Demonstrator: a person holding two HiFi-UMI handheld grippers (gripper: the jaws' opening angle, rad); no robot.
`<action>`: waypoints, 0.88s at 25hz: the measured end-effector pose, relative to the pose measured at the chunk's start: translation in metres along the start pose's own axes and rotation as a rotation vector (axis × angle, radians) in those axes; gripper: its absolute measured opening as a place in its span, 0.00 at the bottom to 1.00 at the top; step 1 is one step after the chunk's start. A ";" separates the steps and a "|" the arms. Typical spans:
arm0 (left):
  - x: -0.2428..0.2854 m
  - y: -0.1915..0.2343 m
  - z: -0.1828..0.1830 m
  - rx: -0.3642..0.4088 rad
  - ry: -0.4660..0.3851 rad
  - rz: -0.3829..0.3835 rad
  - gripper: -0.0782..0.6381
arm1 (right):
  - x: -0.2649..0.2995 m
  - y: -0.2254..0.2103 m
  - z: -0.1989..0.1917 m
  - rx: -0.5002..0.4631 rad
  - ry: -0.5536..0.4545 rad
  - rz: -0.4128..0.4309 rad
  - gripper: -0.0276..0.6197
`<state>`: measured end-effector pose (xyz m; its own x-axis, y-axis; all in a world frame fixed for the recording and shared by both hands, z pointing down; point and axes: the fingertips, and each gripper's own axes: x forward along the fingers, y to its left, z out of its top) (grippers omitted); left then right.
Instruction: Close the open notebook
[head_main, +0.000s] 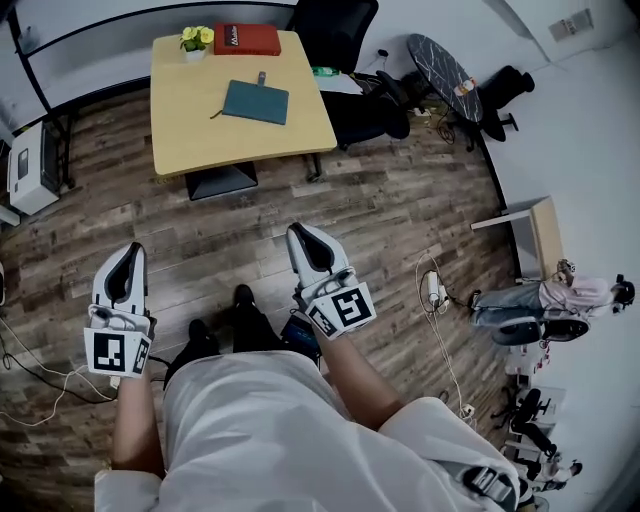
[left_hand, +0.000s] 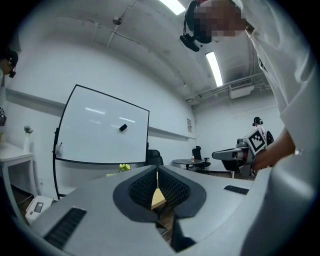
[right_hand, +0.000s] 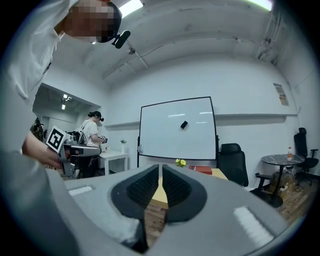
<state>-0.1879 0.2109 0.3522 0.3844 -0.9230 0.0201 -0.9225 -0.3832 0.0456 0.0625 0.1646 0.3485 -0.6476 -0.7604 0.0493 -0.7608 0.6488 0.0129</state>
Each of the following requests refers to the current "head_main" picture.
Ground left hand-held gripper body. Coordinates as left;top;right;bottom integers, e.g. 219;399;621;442
82;302;157;377

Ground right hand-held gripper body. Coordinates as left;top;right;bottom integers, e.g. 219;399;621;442
297;266;378;342

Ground teal notebook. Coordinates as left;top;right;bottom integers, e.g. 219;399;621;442
209;71;292;127

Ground person's left forearm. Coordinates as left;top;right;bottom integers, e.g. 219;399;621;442
110;372;167;477

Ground person's right forearm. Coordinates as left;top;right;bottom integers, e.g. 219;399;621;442
321;329;407;432

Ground blue waist device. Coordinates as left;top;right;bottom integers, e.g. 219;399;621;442
281;310;322;360

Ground person's black right shoe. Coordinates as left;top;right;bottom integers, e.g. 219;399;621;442
232;283;281;354

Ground person's black shoe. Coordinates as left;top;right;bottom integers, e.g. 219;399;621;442
232;283;281;354
186;318;221;357

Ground person's black left shoe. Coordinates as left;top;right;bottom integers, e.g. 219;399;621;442
186;318;221;357

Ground white power strip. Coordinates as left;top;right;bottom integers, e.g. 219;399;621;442
424;269;451;307

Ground black table base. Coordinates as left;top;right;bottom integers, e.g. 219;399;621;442
184;161;260;202

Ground white box appliance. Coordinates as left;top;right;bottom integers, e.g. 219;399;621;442
6;121;62;217

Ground black office chair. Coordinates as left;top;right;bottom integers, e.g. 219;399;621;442
291;0;412;152

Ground person's white shirt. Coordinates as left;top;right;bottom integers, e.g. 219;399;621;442
93;349;522;512

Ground black marble oval table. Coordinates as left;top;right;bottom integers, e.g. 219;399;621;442
406;33;485;125

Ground wooden side cabinet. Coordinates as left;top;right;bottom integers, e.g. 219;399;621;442
471;195;567;282

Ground black rolling chair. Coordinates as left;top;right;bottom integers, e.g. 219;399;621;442
491;387;559;457

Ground red hardcover book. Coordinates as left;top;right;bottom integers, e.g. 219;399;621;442
213;22;283;57

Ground black swivel chair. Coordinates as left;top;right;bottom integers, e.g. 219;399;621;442
478;64;537;144

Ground yellow flowers in white pot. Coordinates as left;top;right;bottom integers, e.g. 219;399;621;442
179;25;216;64

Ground thin white floor cable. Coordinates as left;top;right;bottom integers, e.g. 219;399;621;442
0;317;120;428

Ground black strap buckle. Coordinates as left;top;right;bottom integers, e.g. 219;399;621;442
461;464;517;507

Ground black frame white desk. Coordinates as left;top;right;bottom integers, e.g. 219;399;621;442
0;0;301;191

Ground wall vent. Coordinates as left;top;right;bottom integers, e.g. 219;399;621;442
548;8;594;42

